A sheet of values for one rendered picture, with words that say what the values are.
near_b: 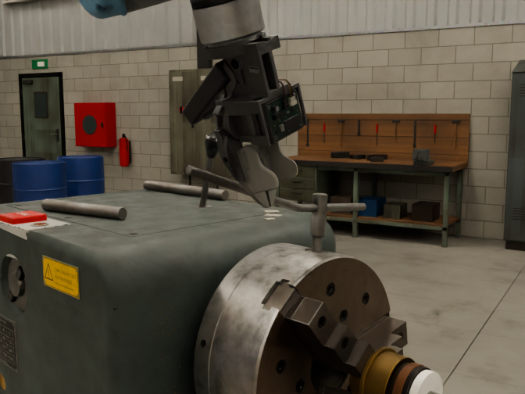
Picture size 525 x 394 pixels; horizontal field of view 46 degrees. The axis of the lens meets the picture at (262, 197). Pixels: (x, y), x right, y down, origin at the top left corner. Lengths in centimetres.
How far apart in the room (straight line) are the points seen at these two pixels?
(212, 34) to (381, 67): 712
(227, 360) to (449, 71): 685
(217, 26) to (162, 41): 891
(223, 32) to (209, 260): 38
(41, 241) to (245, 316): 35
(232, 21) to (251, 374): 43
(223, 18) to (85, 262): 39
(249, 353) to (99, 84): 968
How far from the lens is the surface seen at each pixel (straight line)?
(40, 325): 104
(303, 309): 81
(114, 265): 84
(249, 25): 69
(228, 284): 88
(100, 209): 111
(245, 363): 82
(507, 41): 744
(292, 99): 71
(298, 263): 86
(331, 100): 801
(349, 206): 94
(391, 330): 96
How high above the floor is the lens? 144
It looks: 8 degrees down
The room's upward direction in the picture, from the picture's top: straight up
